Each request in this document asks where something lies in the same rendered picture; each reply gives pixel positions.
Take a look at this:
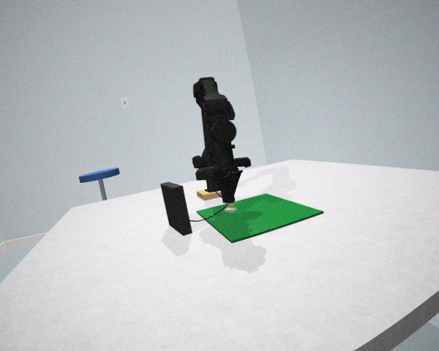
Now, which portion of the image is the green circuit board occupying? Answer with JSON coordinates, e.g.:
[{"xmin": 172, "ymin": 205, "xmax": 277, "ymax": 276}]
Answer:
[{"xmin": 196, "ymin": 194, "xmax": 324, "ymax": 244}]

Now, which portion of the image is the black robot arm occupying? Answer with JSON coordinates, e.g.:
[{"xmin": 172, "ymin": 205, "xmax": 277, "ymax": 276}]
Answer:
[{"xmin": 192, "ymin": 77, "xmax": 237, "ymax": 192}]

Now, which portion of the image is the black cable with plug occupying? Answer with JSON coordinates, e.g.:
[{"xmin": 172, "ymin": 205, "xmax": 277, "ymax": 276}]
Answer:
[{"xmin": 190, "ymin": 187, "xmax": 235, "ymax": 222}]

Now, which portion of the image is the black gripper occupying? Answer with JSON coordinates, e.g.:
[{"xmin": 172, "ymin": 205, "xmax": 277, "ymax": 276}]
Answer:
[{"xmin": 195, "ymin": 142, "xmax": 252, "ymax": 200}]

